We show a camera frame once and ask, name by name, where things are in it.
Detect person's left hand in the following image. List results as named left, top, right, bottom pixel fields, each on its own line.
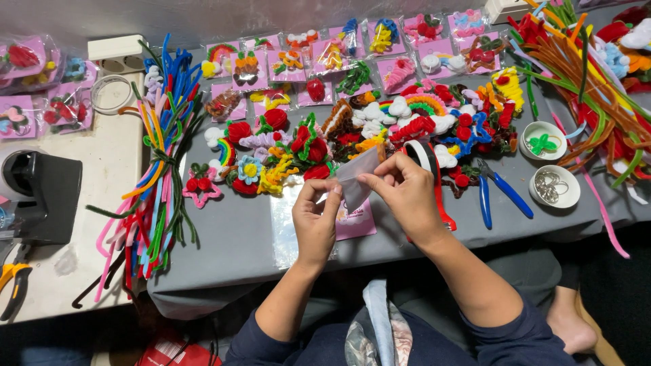
left=292, top=177, right=344, bottom=266

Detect person's right hand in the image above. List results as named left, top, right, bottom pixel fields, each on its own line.
left=357, top=151, right=450, bottom=248

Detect small clear plastic bag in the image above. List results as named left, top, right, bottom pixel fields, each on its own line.
left=335, top=147, right=382, bottom=215

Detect stack of clear plastic sleeves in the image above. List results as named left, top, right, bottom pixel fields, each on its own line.
left=269, top=177, right=340, bottom=270

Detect red tape dispenser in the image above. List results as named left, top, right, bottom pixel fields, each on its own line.
left=401, top=139, right=457, bottom=233

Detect pink backing card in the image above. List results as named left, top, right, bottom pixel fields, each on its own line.
left=335, top=199, right=377, bottom=242

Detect grey table cloth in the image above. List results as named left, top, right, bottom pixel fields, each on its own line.
left=146, top=43, right=651, bottom=321

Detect pile of pipe cleaner charms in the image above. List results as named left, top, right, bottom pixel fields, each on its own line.
left=181, top=66, right=526, bottom=210

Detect light blue cloth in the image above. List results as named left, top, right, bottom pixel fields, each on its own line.
left=344, top=278, right=414, bottom=366

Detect white bowl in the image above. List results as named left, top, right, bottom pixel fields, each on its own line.
left=518, top=120, right=568, bottom=162
left=528, top=165, right=582, bottom=209

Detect heap of metal key rings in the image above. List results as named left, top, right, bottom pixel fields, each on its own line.
left=533, top=171, right=570, bottom=203

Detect green clover charm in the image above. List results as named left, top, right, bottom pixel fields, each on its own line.
left=529, top=133, right=559, bottom=156

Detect rows of packaged charms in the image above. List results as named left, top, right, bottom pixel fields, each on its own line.
left=200, top=8, right=508, bottom=123

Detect tied bundle of pipe cleaners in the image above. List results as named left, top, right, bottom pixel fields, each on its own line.
left=84, top=33, right=210, bottom=291

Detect person's dark blue top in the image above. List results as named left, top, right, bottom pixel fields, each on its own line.
left=223, top=289, right=581, bottom=366

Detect long pink pipe cleaner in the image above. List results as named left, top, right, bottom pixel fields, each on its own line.
left=551, top=111, right=631, bottom=259

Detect red packet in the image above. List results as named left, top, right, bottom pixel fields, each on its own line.
left=135, top=330, right=223, bottom=366

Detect person's foot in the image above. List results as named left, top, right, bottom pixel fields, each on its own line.
left=546, top=285, right=599, bottom=356

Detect loose heap of pipe cleaners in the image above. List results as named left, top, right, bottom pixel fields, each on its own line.
left=508, top=0, right=651, bottom=190

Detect white box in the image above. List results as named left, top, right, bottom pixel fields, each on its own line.
left=484, top=0, right=533, bottom=25

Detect black pipe cleaner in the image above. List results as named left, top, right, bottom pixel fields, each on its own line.
left=71, top=248, right=129, bottom=310

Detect clear tape roll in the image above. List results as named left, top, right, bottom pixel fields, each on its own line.
left=90, top=75, right=134, bottom=116

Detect black desk tape dispenser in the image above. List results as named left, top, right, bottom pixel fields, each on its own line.
left=0, top=149, right=83, bottom=246

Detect white power strip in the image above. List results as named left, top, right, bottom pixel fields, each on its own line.
left=87, top=34, right=149, bottom=76

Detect yellow black pliers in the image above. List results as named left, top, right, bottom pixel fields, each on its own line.
left=0, top=243, right=34, bottom=322

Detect heap of bagged charms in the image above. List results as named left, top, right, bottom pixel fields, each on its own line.
left=0, top=34, right=100, bottom=141

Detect blue-handled pliers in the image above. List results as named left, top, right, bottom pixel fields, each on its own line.
left=475, top=158, right=535, bottom=230

